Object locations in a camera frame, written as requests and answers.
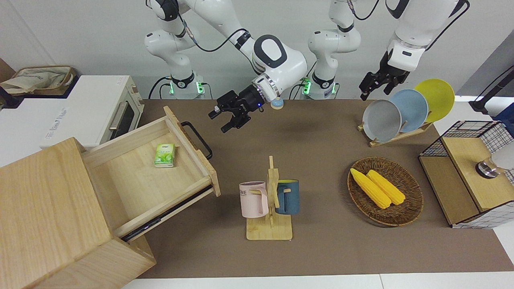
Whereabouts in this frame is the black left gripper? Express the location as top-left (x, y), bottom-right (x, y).
top-left (359, 50), bottom-right (410, 101)

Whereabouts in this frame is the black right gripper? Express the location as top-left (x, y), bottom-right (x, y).
top-left (208, 83), bottom-right (266, 134)

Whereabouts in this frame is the wooden drawer with black handle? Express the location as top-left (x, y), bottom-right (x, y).
top-left (82, 105), bottom-right (222, 243)

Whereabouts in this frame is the light wooden drawer cabinet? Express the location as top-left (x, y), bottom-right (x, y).
top-left (0, 137), bottom-right (157, 289)

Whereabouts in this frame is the grey plate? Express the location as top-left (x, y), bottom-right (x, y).
top-left (362, 99), bottom-right (402, 143)

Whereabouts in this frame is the light blue plate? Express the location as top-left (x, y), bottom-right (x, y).
top-left (388, 89), bottom-right (429, 133)

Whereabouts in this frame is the wooden plate rack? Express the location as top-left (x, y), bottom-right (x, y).
top-left (357, 120), bottom-right (434, 148)

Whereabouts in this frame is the yellow plate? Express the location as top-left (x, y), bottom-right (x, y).
top-left (413, 78), bottom-right (456, 123)

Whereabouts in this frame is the green tissue pack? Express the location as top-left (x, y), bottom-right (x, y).
top-left (153, 143), bottom-right (177, 169)

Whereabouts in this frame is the brown table mat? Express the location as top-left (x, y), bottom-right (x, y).
top-left (136, 98), bottom-right (514, 279)

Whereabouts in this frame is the pink mug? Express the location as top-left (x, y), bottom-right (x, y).
top-left (239, 181), bottom-right (270, 219)

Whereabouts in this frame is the yellow corn cob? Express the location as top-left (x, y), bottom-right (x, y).
top-left (350, 167), bottom-right (392, 210)
top-left (366, 169), bottom-right (406, 206)

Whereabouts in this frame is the teal mug with yellow inside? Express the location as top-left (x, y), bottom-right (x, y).
top-left (276, 179), bottom-right (301, 216)

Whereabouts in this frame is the brown wicker basket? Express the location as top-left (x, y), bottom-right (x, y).
top-left (347, 156), bottom-right (424, 228)

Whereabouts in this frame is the wooden mug tree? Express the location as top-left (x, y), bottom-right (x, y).
top-left (245, 155), bottom-right (294, 241)

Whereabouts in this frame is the blue container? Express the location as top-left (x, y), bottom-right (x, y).
top-left (496, 102), bottom-right (514, 137)

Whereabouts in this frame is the white toaster oven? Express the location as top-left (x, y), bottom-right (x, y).
top-left (0, 75), bottom-right (145, 167)

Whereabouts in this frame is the brown cardboard box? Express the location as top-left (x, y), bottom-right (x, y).
top-left (11, 65), bottom-right (77, 97)

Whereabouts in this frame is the beige cloth bag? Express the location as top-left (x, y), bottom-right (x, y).
top-left (0, 67), bottom-right (68, 96)

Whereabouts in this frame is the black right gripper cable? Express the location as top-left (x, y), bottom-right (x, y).
top-left (179, 12), bottom-right (251, 53)

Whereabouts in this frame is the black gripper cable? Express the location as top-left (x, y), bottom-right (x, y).
top-left (179, 12), bottom-right (251, 53)
top-left (346, 0), bottom-right (471, 52)

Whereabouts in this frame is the black right base cable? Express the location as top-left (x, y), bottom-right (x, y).
top-left (148, 76), bottom-right (173, 100)

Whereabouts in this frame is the black base cable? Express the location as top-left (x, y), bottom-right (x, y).
top-left (289, 59), bottom-right (318, 100)
top-left (148, 76), bottom-right (173, 100)

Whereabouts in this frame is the black left base cable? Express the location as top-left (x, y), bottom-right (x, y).
top-left (289, 59), bottom-right (318, 100)

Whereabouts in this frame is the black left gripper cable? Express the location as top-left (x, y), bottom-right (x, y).
top-left (346, 0), bottom-right (471, 52)

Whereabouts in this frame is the black camera stand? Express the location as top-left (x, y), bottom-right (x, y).
top-left (469, 66), bottom-right (514, 115)

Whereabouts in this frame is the black wire shelf with board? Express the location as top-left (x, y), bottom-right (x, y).
top-left (418, 120), bottom-right (514, 230)

